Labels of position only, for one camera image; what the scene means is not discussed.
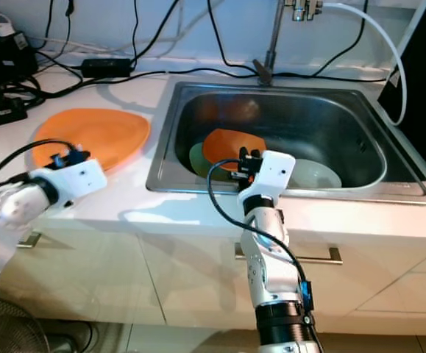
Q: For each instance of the stainless steel sink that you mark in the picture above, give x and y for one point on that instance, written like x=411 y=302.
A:
x=338 y=118

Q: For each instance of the metal tap valve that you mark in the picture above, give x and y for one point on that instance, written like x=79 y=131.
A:
x=304 y=9

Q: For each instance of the cream kitchen cabinet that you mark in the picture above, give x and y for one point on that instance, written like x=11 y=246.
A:
x=168 y=272

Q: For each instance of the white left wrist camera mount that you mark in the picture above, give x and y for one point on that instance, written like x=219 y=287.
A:
x=80 y=175

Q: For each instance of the black charger device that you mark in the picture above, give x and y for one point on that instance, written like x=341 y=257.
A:
x=10 y=55

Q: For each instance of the metal faucet pipe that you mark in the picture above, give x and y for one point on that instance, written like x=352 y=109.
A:
x=273 y=37

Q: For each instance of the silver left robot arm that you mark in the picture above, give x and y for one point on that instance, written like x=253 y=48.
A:
x=14 y=220

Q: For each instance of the black power adapter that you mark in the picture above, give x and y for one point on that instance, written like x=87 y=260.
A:
x=106 y=68

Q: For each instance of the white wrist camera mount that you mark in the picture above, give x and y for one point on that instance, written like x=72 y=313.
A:
x=80 y=175
x=275 y=173

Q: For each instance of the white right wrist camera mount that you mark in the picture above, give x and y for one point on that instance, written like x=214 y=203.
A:
x=275 y=173

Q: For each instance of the green plate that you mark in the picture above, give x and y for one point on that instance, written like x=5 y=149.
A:
x=196 y=160

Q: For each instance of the orange plastic plate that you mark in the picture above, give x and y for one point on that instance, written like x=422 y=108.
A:
x=109 y=132
x=231 y=145

